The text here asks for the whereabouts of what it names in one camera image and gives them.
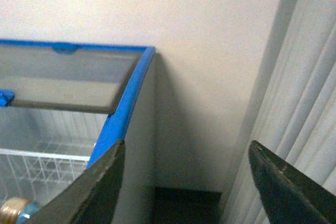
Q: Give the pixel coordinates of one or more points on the camera right gripper left finger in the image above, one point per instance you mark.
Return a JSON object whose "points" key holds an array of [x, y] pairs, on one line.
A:
{"points": [[93, 196]]}

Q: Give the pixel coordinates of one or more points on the camera right gripper right finger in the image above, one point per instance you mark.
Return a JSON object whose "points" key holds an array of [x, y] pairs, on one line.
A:
{"points": [[286, 194]]}

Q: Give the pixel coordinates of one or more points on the bottle with gold cap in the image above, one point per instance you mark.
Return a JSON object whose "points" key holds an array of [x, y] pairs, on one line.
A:
{"points": [[18, 210]]}

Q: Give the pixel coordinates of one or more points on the white vertical blinds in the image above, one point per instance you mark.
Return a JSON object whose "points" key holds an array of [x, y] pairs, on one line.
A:
{"points": [[292, 107]]}

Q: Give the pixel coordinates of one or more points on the white chest freezer blue rim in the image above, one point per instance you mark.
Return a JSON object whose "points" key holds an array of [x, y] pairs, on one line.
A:
{"points": [[132, 121]]}

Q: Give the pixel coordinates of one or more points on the sliding glass freezer lid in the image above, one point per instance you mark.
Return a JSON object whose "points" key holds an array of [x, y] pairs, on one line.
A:
{"points": [[84, 80]]}

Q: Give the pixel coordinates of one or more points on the white wire freezer basket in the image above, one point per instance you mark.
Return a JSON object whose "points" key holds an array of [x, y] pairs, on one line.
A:
{"points": [[44, 161]]}

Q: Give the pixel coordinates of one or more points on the blue lid handle front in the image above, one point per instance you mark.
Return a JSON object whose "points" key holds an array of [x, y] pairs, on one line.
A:
{"points": [[6, 97]]}

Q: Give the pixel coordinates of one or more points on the blue lid handle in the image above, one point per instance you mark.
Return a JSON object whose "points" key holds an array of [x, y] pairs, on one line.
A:
{"points": [[64, 48], [6, 97]]}

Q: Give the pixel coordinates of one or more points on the blue lid handle rear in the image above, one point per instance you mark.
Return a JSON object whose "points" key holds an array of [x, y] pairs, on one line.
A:
{"points": [[64, 48]]}

